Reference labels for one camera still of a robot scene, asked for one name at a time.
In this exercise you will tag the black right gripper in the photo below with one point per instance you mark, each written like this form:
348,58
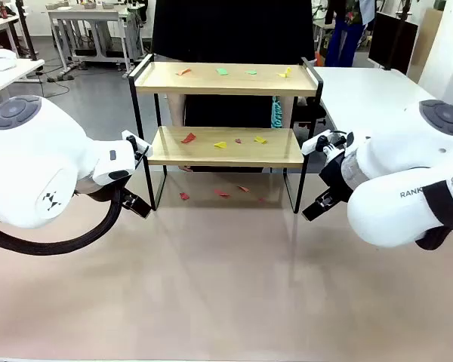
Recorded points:
336,177

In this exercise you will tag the teal microfibre duster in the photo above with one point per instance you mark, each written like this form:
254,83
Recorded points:
277,113

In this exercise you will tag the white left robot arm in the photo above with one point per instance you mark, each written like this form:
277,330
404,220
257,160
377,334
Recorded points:
30,158

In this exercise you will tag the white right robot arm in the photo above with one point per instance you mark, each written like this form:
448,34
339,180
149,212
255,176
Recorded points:
400,169

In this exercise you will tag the yellow paper scrap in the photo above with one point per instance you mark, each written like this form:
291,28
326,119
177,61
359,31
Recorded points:
285,73
260,140
220,145

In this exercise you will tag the black office chair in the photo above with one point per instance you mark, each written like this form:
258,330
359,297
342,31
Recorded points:
313,113

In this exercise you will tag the large white desk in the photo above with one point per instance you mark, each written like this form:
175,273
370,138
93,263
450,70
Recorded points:
362,90

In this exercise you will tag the grey floor power strip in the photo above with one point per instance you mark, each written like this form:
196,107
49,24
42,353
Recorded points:
60,77

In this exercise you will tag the green paper scrap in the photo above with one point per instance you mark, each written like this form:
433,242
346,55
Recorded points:
251,72
222,71

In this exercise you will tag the person in blue trousers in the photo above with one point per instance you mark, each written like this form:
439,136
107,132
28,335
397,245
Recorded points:
343,37

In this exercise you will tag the white side table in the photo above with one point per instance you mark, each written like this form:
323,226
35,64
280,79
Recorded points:
7,77

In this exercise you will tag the black monitor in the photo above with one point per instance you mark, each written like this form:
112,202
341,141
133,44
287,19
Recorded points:
392,41

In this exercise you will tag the white background workbench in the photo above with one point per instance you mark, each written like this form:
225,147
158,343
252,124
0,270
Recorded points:
83,16

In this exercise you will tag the white cloth bundle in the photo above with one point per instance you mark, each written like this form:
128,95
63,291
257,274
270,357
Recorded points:
0,60

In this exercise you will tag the person in black clothes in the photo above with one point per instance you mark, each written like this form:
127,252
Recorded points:
230,30

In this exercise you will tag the brown cardboard sheet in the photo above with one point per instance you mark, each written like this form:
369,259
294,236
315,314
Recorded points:
428,34

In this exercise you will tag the black stand pole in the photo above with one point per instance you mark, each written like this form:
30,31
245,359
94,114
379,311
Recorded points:
24,30
402,11

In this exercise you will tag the white background table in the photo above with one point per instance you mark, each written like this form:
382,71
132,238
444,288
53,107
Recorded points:
0,23

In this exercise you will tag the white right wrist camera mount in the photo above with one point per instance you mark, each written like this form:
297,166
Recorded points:
309,146

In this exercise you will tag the black frame wooden shelf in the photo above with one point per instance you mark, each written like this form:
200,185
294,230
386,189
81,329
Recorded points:
226,81

